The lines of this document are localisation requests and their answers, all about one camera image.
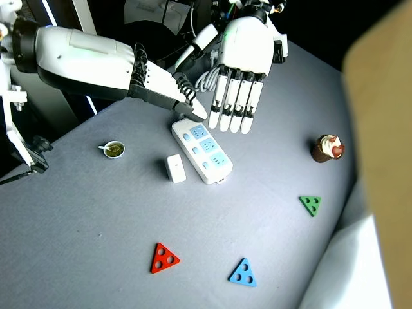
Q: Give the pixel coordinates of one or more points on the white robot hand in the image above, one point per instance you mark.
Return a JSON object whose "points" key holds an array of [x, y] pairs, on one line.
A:
{"points": [[83, 61], [246, 48]]}

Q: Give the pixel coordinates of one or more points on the white power strip blue sockets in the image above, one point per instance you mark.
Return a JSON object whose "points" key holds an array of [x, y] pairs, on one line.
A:
{"points": [[210, 175]]}

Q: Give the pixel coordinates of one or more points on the white charger adapter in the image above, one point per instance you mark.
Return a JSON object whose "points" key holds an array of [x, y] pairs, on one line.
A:
{"points": [[175, 169]]}

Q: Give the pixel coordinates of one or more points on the dark robot body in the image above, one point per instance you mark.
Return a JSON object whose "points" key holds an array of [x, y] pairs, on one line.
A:
{"points": [[154, 38]]}

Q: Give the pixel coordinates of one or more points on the small white spoon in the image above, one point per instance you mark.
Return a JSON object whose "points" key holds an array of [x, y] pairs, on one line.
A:
{"points": [[102, 147]]}

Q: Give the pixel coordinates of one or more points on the small white cup green filling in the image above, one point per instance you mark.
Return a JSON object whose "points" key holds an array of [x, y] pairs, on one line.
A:
{"points": [[116, 154]]}

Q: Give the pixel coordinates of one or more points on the toy cupcake white frosting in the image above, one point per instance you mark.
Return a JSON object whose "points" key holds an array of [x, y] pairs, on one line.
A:
{"points": [[322, 151]]}

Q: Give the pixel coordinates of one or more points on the grey tablecloth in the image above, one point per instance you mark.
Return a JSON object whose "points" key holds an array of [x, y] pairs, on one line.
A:
{"points": [[128, 209]]}

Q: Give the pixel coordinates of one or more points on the beige board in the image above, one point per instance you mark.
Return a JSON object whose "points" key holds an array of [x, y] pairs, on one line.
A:
{"points": [[386, 128]]}

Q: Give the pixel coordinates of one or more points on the green triangle block three holes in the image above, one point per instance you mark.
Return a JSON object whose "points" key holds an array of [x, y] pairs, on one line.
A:
{"points": [[311, 204]]}

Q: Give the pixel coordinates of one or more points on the red triangle block three holes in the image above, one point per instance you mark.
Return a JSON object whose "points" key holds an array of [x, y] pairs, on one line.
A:
{"points": [[162, 257]]}

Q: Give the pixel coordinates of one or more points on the blue triangle block three holes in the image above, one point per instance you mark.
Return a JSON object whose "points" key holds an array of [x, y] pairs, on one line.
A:
{"points": [[244, 274]]}

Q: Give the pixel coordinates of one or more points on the white backdrop sheet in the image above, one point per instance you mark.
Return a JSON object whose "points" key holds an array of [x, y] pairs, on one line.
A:
{"points": [[347, 273]]}

